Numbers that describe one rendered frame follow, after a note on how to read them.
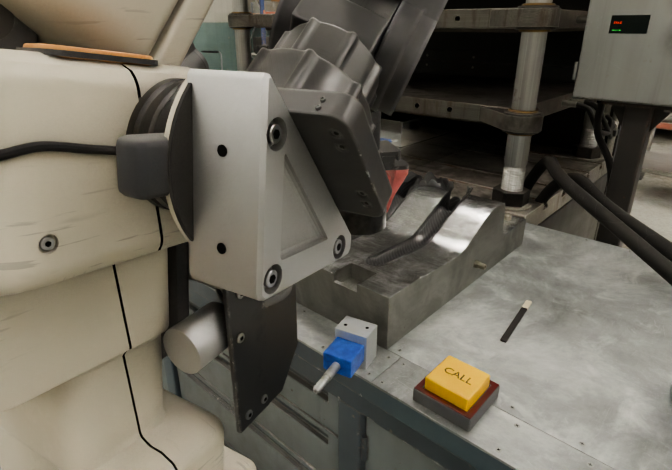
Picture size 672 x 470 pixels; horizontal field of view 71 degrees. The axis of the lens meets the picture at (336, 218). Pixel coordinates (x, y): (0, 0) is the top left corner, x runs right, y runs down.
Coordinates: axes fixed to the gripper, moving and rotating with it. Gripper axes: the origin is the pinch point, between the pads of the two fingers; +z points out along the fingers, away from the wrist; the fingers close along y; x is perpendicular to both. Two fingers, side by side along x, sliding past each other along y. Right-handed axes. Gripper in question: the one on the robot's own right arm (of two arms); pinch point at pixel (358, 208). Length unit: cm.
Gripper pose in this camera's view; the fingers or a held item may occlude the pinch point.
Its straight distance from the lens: 69.8
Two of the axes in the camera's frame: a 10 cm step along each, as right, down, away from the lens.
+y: -9.8, 0.9, -1.9
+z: 0.1, 9.2, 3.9
